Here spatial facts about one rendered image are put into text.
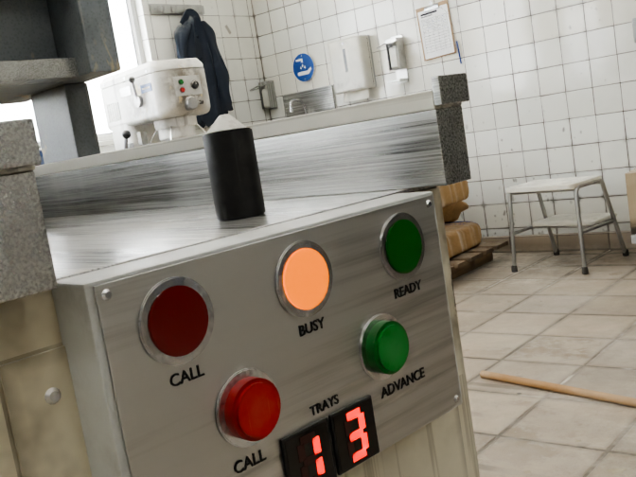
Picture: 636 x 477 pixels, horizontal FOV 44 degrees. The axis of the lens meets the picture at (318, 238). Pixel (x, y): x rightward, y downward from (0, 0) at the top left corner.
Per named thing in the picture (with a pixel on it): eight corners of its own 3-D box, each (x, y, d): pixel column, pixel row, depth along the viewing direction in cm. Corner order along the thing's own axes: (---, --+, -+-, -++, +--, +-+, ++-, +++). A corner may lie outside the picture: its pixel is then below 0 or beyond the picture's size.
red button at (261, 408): (220, 446, 38) (209, 386, 38) (267, 423, 40) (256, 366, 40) (240, 451, 37) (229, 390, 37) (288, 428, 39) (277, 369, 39)
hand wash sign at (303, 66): (317, 79, 551) (312, 49, 548) (316, 79, 550) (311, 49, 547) (295, 84, 564) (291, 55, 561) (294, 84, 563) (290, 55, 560)
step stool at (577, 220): (630, 255, 420) (621, 169, 414) (586, 274, 391) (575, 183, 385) (556, 254, 454) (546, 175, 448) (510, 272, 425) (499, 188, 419)
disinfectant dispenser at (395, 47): (410, 81, 504) (403, 33, 500) (393, 83, 489) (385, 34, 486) (397, 84, 510) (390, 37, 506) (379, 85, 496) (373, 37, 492)
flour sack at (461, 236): (432, 270, 408) (428, 240, 406) (363, 272, 433) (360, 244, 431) (489, 241, 465) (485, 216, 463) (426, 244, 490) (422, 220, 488)
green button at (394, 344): (360, 379, 45) (351, 327, 45) (393, 362, 47) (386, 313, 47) (380, 381, 44) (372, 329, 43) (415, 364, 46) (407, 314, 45)
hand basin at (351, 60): (394, 199, 530) (369, 34, 516) (360, 209, 501) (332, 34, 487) (286, 208, 595) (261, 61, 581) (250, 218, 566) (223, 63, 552)
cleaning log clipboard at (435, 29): (462, 63, 478) (453, -5, 473) (461, 63, 476) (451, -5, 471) (424, 71, 495) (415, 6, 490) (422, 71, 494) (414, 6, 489)
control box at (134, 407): (107, 572, 37) (47, 281, 35) (424, 397, 53) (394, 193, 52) (150, 595, 34) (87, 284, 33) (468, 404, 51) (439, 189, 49)
